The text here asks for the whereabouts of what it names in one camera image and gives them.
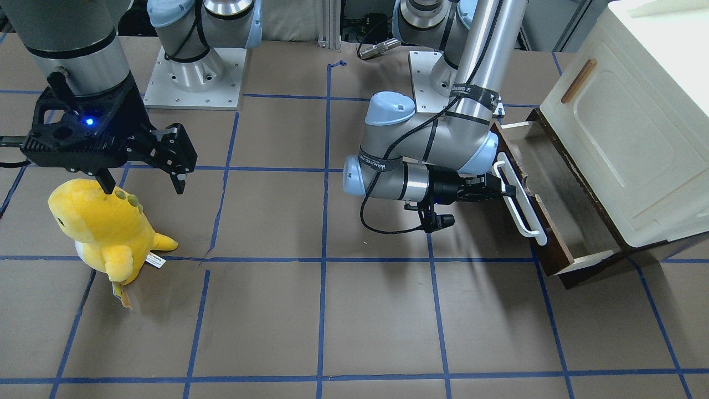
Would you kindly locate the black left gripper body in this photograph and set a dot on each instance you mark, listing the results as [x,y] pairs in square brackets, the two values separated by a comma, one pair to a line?
[446,188]

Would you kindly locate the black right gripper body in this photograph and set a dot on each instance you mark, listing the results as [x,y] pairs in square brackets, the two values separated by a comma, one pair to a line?
[134,115]

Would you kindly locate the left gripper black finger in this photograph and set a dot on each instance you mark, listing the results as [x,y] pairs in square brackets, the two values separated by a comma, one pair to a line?
[496,187]

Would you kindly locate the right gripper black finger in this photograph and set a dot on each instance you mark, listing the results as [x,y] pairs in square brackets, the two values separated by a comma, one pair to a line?
[106,180]
[171,150]

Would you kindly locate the white drawer handle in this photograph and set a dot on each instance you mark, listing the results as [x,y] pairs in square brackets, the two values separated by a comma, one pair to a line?
[518,204]

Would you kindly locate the dark brown wooden drawer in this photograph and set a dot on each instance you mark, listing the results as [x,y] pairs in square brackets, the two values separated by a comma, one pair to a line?
[578,240]

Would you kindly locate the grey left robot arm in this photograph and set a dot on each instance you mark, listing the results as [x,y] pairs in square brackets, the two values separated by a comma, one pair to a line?
[429,158]

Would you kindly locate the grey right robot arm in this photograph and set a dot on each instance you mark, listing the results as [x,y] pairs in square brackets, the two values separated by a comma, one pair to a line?
[81,39]

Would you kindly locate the yellow plush dinosaur toy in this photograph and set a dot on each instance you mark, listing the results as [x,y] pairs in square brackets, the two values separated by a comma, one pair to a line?
[110,230]

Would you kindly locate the white sewn label on plush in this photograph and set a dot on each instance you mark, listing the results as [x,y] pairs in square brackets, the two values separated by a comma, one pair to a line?
[155,260]

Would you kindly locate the cardboard hang tag on plush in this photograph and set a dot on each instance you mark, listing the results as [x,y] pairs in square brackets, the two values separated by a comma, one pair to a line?
[120,292]

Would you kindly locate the cream plastic storage box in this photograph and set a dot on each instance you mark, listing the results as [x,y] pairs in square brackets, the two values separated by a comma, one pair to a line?
[637,129]

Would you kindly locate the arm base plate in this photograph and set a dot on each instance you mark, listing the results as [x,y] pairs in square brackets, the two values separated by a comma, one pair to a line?
[431,79]
[215,82]

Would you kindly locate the wooden handle on box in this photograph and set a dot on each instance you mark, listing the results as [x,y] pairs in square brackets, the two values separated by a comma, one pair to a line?
[579,80]

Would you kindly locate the aluminium frame post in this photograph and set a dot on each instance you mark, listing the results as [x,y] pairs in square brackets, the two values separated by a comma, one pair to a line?
[329,24]

